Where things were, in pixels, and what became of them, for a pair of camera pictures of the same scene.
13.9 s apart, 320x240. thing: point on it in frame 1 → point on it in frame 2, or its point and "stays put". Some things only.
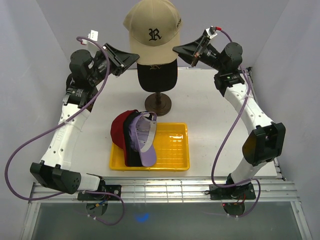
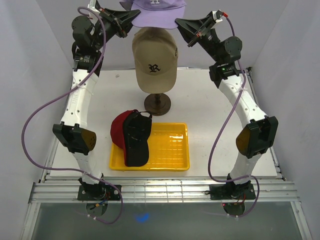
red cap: (117, 130) stays put
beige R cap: (154, 27) → (155, 56)
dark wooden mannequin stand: (158, 103) stays put
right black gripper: (191, 52) → (192, 31)
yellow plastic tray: (172, 148) stays put
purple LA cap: (142, 136) → (160, 14)
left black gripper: (121, 60) → (121, 21)
